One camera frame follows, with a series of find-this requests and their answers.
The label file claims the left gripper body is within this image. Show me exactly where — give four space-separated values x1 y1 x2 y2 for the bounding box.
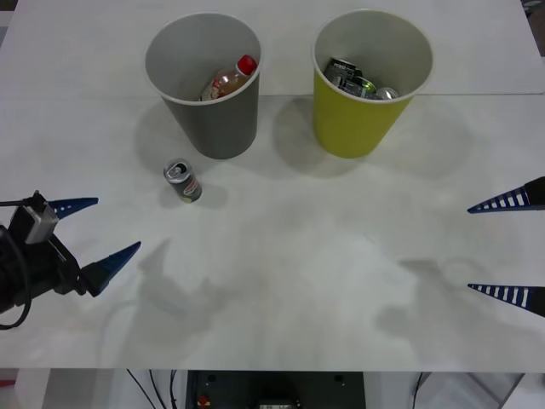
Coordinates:
11 236 86 300

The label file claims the black can green print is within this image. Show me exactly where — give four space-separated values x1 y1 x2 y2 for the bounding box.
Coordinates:
340 76 379 101

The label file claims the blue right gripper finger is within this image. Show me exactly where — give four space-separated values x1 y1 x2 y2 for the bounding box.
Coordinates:
467 176 545 215
467 283 545 319

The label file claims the black can with red label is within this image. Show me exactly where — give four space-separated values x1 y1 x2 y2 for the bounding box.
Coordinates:
163 158 204 204

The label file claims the grey plastic bin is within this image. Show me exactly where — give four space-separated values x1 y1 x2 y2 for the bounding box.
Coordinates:
143 11 263 161

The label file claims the red-capped plastic bottle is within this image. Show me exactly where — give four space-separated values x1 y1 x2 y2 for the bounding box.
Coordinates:
198 54 259 102

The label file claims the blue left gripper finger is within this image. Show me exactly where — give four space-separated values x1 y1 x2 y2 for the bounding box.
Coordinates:
47 197 100 221
78 240 142 298

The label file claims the yellow-green plastic bin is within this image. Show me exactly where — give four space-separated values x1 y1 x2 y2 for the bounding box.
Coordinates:
310 9 434 160

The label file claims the black robot torso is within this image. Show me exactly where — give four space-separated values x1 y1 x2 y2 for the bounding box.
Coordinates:
186 370 365 409

